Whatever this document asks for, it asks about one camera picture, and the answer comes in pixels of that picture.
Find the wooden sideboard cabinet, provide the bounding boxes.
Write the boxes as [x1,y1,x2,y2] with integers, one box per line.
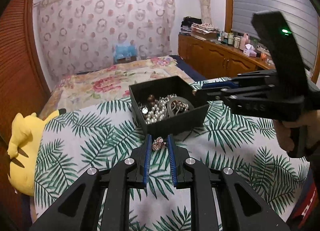
[178,35,274,79]

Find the person's right hand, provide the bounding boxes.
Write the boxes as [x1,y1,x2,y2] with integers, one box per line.
[273,110,319,152]

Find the leaf-print tablecloth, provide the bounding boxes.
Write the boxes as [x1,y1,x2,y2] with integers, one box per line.
[32,97,309,230]

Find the rose gold flower ring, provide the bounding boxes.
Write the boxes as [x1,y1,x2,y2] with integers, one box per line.
[152,136,168,151]

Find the wooden louvred wardrobe door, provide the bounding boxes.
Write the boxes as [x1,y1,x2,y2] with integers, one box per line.
[1,0,50,230]

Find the pink bottle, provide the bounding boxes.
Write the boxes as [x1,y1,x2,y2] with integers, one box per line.
[239,33,250,51]

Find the grey window blind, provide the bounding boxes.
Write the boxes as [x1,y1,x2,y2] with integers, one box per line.
[232,0,318,68]

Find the patterned sheer curtain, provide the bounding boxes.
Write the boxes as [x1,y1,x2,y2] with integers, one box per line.
[35,0,175,82]

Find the pink tissue box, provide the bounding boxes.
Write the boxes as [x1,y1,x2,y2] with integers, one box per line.
[243,44,257,57]

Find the yellow Pikachu plush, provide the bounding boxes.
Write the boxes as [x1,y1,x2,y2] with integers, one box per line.
[7,109,66,196]

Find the black jewelry box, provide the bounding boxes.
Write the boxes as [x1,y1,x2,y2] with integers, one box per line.
[129,76,209,137]

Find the stack of folded clothes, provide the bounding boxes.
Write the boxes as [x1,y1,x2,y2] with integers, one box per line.
[180,16,220,41]

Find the blue plush toy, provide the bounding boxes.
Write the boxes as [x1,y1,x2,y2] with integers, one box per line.
[113,44,137,64]

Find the silver wavy hair fork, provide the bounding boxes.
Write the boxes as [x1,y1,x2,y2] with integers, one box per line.
[167,96,195,117]

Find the white pearl necklace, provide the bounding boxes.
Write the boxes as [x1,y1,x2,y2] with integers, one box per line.
[139,94,190,125]

